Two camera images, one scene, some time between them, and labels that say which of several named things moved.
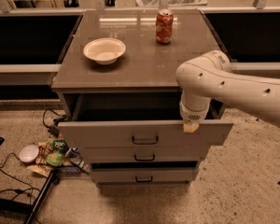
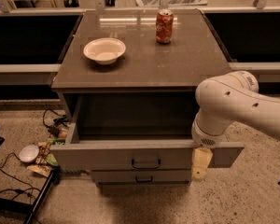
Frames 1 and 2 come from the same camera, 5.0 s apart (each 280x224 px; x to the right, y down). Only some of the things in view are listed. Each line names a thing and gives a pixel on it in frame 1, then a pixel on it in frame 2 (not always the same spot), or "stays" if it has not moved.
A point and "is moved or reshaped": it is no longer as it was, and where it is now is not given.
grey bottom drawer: [145, 175] stays
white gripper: [192, 115] to [207, 137]
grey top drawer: [143, 134] is moved or reshaped
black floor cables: [54, 130] stays
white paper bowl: [105, 50] stays
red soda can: [164, 19] stays
